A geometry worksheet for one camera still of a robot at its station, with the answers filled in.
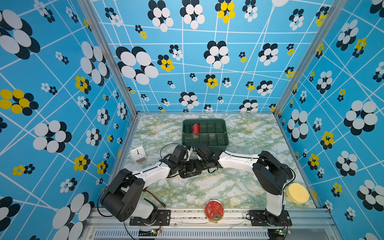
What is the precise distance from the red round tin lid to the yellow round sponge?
1.24ft

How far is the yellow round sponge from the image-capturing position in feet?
2.58

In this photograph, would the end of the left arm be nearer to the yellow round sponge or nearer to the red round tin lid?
the red round tin lid
